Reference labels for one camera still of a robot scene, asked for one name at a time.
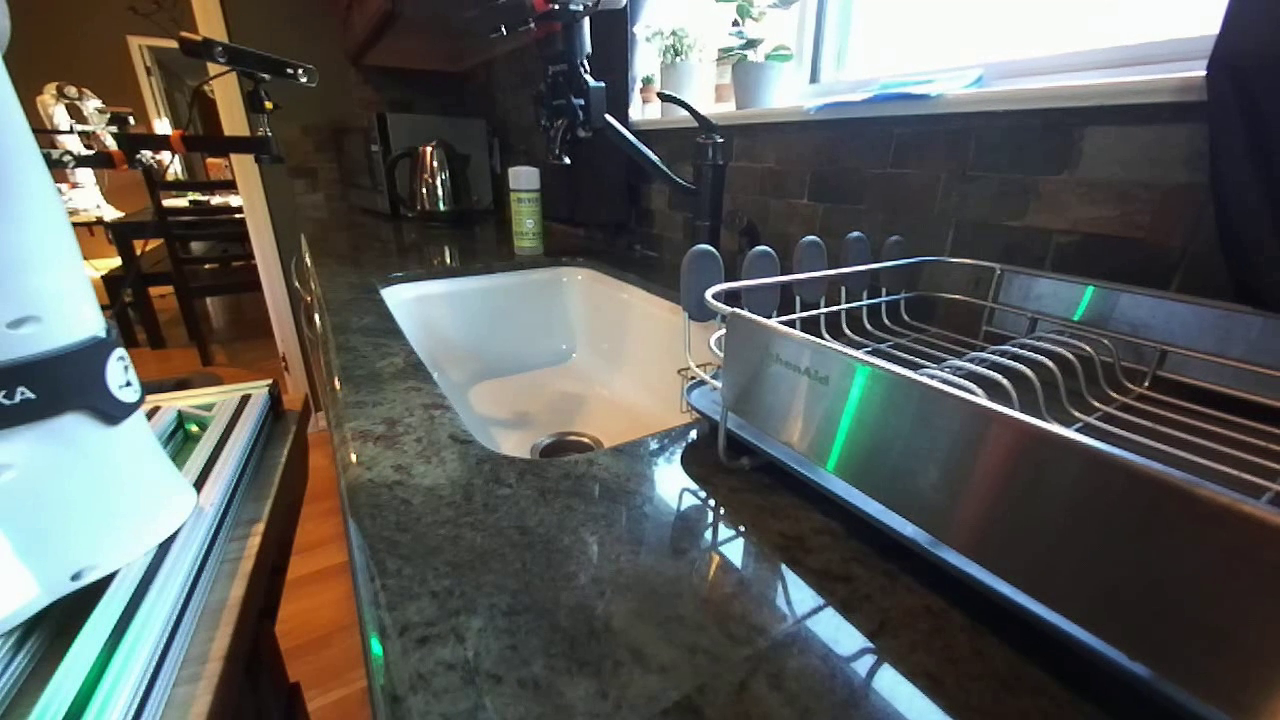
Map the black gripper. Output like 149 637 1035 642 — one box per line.
538 7 608 163

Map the dark bronze kitchen faucet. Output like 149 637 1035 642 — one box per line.
585 86 737 270

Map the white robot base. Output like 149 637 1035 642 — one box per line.
0 72 195 631

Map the large white plant pot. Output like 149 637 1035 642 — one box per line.
659 59 713 103

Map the green soap bottle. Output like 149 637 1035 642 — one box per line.
509 163 546 255

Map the small grey plant pot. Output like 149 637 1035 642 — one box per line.
734 59 796 112

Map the white kitchen sink basin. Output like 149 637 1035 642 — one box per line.
382 266 713 458

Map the wooden dining chair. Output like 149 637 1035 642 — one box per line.
121 130 259 360

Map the steel dish drying rack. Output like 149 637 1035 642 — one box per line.
679 233 1280 720

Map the dark window curtain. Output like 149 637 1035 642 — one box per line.
1205 0 1280 307

